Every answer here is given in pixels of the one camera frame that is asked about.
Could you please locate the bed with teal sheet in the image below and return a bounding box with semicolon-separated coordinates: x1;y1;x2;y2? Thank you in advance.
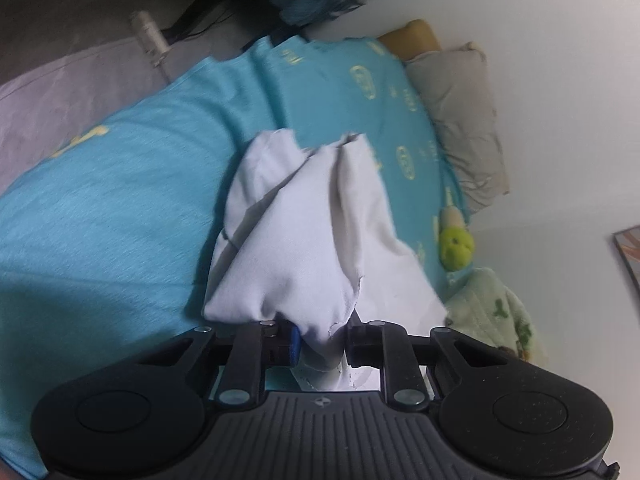
0;35;473;476

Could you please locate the white power strip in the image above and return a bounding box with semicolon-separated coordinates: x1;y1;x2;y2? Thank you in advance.
130;10;172;67

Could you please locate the grey pillow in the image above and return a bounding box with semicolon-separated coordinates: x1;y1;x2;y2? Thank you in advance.
405;41;511;213

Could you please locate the white garment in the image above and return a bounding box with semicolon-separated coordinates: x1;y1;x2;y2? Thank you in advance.
201;129;448;391

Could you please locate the green lion print blanket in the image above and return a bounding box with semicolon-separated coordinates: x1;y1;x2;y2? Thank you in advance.
445;266;548;363

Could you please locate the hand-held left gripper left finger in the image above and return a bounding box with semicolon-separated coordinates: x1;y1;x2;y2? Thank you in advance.
135;320;302;406

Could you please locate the green plush toy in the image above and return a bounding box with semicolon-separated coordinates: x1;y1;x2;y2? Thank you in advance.
437;187;476;271

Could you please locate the yellow headboard cushion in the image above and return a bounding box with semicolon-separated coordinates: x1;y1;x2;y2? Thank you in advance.
377;19;442;61

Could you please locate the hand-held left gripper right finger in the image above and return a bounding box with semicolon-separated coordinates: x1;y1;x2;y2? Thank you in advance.
345;321;506;408

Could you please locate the leaf wall picture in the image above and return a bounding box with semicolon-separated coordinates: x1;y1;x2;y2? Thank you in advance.
612;226;640;293

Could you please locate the pale grey mat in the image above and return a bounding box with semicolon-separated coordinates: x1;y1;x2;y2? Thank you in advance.
0;35;168;196

